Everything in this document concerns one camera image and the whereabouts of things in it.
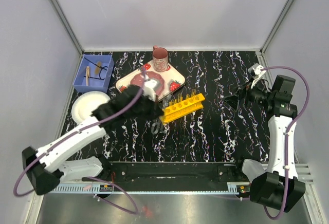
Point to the yellow plastic test tube rack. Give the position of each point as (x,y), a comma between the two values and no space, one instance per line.
(183,108)

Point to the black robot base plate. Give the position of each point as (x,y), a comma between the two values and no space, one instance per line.
(186,173)

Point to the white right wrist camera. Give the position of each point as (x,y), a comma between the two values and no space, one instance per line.
(256,71)

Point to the blue plastic bin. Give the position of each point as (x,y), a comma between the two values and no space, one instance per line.
(94,85)

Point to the white strawberry serving tray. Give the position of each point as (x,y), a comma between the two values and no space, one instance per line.
(173,79)

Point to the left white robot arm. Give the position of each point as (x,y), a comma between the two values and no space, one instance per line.
(47,166)

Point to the pink patterned mug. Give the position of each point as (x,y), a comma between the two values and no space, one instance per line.
(160,58)

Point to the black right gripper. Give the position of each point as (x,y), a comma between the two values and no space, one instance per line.
(233,99)

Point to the white paper plate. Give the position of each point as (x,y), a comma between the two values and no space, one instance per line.
(84,105)

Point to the test tube brush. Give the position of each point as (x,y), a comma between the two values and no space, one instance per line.
(98,69)

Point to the white slotted cable duct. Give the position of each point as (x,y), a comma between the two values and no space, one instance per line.
(144,188)

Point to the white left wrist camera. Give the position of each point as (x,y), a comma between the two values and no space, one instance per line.
(148,89)

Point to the pink polka dot plate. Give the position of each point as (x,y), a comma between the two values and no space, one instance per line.
(137,80)

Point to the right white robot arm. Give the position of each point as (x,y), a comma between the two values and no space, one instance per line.
(276,186)

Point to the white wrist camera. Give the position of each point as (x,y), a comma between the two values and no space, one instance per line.
(256,71)
(148,89)

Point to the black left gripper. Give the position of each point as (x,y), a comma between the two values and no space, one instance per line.
(157,111)

